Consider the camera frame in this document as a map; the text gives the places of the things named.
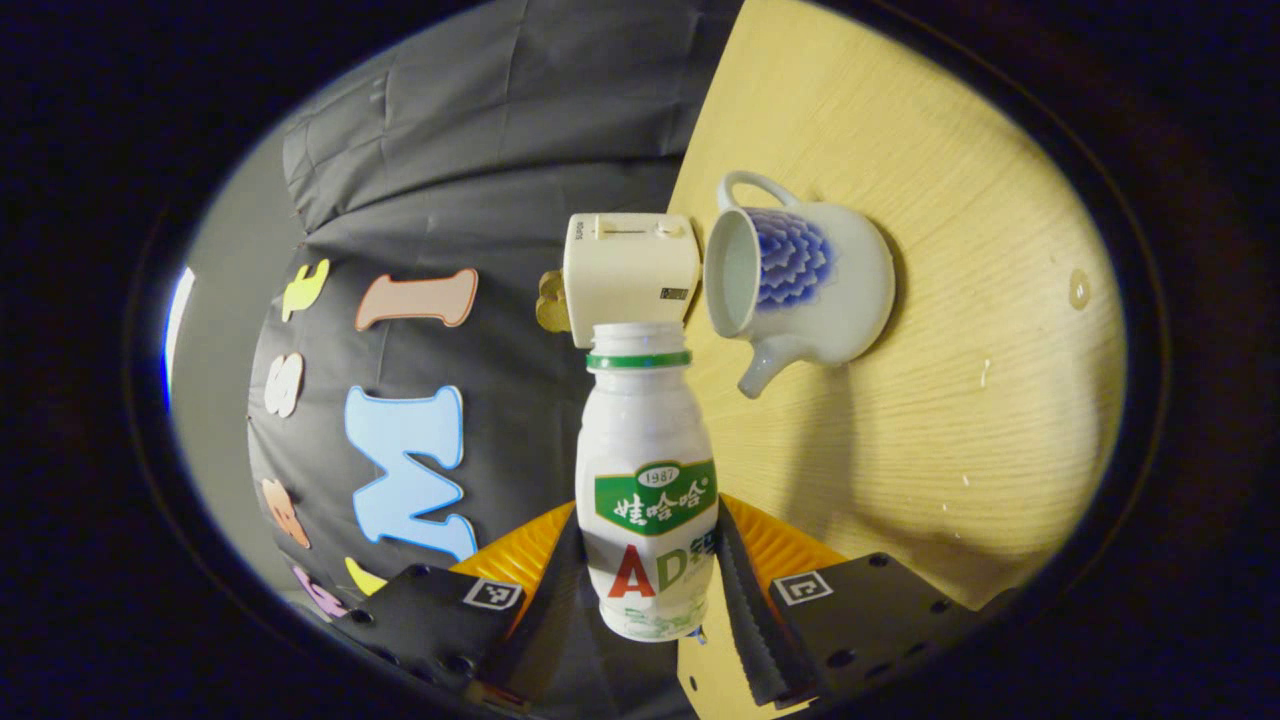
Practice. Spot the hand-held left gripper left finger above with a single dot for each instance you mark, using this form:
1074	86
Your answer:
545	610

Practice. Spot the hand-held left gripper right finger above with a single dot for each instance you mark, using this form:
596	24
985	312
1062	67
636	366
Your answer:
745	620

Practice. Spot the white plastic water bottle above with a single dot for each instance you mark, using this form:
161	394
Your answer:
645	430

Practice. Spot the white blue-patterned teacup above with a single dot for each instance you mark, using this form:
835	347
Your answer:
850	290

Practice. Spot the brown bread slice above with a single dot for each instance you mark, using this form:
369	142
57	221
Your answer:
552	285
552	315

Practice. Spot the cream white toaster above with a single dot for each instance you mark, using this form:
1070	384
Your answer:
625	270

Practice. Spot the black backdrop cloth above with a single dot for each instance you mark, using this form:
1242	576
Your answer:
500	150

